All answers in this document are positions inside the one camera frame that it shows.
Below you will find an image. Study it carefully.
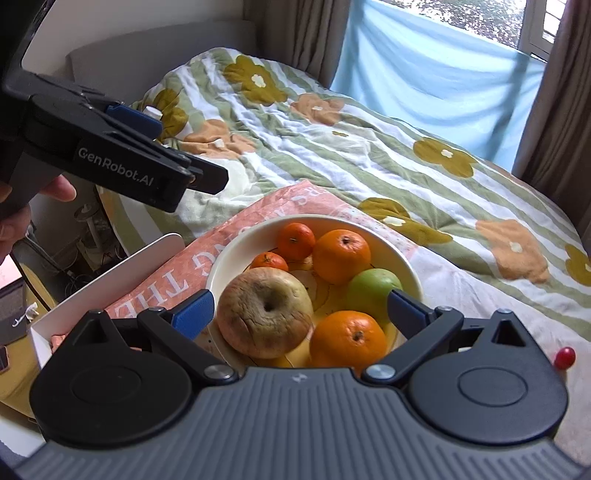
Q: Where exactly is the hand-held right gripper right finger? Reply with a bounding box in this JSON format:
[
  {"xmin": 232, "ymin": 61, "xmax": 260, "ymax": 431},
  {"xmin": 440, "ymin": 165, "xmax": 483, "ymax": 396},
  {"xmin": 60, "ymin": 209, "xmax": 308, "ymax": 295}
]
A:
[{"xmin": 361, "ymin": 288, "xmax": 532, "ymax": 387}]

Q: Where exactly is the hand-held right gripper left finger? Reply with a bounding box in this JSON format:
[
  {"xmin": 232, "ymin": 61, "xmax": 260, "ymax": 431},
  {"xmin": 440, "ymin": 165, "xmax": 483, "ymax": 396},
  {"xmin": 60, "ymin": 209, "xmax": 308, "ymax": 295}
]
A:
[{"xmin": 65, "ymin": 288, "xmax": 239, "ymax": 385}]

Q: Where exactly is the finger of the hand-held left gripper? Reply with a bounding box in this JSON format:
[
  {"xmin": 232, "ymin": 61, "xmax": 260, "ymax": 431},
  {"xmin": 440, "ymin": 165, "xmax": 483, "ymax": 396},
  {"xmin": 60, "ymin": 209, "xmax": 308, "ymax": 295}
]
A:
[
  {"xmin": 105, "ymin": 104, "xmax": 162, "ymax": 139},
  {"xmin": 185, "ymin": 154, "xmax": 229, "ymax": 195}
]

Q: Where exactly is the small green apple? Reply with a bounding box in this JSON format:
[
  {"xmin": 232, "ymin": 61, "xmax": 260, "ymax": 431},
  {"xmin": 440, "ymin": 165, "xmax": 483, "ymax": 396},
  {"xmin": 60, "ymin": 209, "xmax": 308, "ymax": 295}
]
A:
[{"xmin": 347, "ymin": 268, "xmax": 403, "ymax": 326}]

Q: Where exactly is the yellow duck print bowl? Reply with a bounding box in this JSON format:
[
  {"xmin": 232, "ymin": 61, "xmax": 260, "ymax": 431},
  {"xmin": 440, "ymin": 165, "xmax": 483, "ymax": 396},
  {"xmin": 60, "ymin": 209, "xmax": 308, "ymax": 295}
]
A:
[{"xmin": 204, "ymin": 215, "xmax": 422, "ymax": 370}]

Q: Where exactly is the large orange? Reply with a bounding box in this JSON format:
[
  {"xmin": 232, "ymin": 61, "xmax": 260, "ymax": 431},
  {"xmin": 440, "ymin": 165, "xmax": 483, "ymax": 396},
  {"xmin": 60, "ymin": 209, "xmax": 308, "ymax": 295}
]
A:
[
  {"xmin": 309, "ymin": 310, "xmax": 389, "ymax": 370},
  {"xmin": 312, "ymin": 229, "xmax": 372, "ymax": 285}
]

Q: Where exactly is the wrinkled brownish apple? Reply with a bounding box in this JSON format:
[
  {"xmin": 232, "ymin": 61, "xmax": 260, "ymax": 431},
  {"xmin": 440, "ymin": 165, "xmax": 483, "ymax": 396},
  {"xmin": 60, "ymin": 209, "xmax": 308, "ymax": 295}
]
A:
[{"xmin": 217, "ymin": 267, "xmax": 315, "ymax": 360}]

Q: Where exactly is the small mandarin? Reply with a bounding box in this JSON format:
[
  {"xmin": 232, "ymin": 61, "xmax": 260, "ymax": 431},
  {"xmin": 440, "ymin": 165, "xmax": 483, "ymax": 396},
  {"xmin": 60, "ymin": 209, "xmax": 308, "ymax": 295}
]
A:
[
  {"xmin": 277, "ymin": 222, "xmax": 317, "ymax": 260},
  {"xmin": 249, "ymin": 252, "xmax": 290, "ymax": 273}
]

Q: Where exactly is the person's left hand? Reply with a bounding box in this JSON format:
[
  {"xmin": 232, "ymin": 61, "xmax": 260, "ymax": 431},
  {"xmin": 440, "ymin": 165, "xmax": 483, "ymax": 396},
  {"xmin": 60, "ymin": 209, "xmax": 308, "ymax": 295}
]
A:
[{"xmin": 0, "ymin": 175, "xmax": 77, "ymax": 268}]

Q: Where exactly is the grey upholstered headboard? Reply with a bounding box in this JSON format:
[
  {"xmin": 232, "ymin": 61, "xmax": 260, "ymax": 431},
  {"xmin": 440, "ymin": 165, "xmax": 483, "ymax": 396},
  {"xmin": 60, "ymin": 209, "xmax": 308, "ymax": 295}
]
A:
[{"xmin": 67, "ymin": 21, "xmax": 257, "ymax": 100}]

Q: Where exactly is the white cloth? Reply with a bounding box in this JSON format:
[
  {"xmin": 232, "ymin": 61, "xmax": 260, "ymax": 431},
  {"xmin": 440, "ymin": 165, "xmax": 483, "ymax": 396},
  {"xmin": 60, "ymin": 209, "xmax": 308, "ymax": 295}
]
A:
[{"xmin": 402, "ymin": 244, "xmax": 591, "ymax": 462}]

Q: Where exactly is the white cardboard box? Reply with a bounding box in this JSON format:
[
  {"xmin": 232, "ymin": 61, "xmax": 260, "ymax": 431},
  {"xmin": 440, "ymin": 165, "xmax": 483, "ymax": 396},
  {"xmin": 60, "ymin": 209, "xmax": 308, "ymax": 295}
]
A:
[{"xmin": 30, "ymin": 233, "xmax": 185, "ymax": 370}]

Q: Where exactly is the floral striped quilt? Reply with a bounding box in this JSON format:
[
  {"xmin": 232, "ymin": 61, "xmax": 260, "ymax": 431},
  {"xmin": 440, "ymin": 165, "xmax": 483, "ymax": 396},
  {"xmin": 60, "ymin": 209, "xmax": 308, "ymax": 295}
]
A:
[{"xmin": 99, "ymin": 46, "xmax": 591, "ymax": 324}]

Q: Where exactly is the brown curtain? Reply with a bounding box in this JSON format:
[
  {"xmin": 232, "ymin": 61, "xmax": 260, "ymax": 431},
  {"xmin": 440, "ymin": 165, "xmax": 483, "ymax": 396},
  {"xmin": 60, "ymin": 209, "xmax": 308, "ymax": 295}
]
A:
[
  {"xmin": 512, "ymin": 0, "xmax": 591, "ymax": 222},
  {"xmin": 242, "ymin": 0, "xmax": 354, "ymax": 88}
]

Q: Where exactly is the dark flat device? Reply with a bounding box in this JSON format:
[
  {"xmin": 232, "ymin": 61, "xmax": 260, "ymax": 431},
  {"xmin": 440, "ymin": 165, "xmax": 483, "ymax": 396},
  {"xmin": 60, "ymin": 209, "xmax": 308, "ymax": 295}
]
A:
[{"xmin": 0, "ymin": 279, "xmax": 27, "ymax": 344}]

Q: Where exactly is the light blue window cloth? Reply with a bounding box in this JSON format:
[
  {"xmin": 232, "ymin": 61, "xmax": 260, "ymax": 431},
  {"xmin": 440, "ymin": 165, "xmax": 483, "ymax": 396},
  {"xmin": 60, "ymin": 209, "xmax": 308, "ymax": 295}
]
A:
[{"xmin": 330, "ymin": 0, "xmax": 546, "ymax": 172}]

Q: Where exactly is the window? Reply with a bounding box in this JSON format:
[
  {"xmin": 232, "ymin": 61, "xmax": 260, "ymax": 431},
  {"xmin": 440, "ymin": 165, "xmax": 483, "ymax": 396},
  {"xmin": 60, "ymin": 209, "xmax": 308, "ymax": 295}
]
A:
[{"xmin": 379, "ymin": 0, "xmax": 571, "ymax": 63}]

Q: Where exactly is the black cable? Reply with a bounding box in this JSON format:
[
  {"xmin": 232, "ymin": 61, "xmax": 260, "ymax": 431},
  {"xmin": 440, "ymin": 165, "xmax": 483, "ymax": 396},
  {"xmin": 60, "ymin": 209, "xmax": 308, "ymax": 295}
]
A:
[{"xmin": 11, "ymin": 222, "xmax": 54, "ymax": 310}]

